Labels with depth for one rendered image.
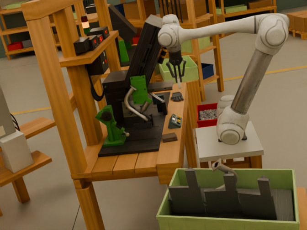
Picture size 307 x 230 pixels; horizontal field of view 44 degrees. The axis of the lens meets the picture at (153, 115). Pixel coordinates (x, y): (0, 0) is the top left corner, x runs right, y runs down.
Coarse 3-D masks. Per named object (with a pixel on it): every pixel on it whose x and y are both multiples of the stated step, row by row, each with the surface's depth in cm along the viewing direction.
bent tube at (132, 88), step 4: (132, 88) 275; (128, 92) 277; (128, 96) 277; (124, 100) 278; (128, 104) 278; (128, 108) 278; (132, 108) 279; (132, 112) 279; (136, 112) 278; (140, 116) 278; (144, 116) 278
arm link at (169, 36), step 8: (216, 24) 209; (224, 24) 209; (232, 24) 210; (240, 24) 209; (248, 24) 207; (160, 32) 201; (168, 32) 198; (176, 32) 201; (184, 32) 203; (192, 32) 203; (200, 32) 203; (208, 32) 205; (216, 32) 208; (224, 32) 211; (248, 32) 211; (160, 40) 200; (168, 40) 199; (176, 40) 202; (184, 40) 205
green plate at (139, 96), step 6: (132, 78) 278; (138, 78) 277; (144, 78) 277; (132, 84) 279; (138, 84) 278; (144, 84) 277; (138, 90) 279; (144, 90) 278; (132, 96) 280; (138, 96) 279; (144, 96) 279; (138, 102) 280
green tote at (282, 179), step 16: (176, 176) 204; (208, 176) 203; (240, 176) 198; (256, 176) 195; (272, 176) 193; (288, 176) 190; (160, 208) 177; (160, 224) 174; (176, 224) 171; (192, 224) 169; (208, 224) 166; (224, 224) 164; (240, 224) 161; (256, 224) 159; (272, 224) 156; (288, 224) 154
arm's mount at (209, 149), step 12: (204, 132) 257; (216, 132) 254; (252, 132) 246; (204, 144) 243; (216, 144) 240; (240, 144) 235; (252, 144) 233; (204, 156) 230; (216, 156) 229; (228, 156) 228; (240, 156) 228
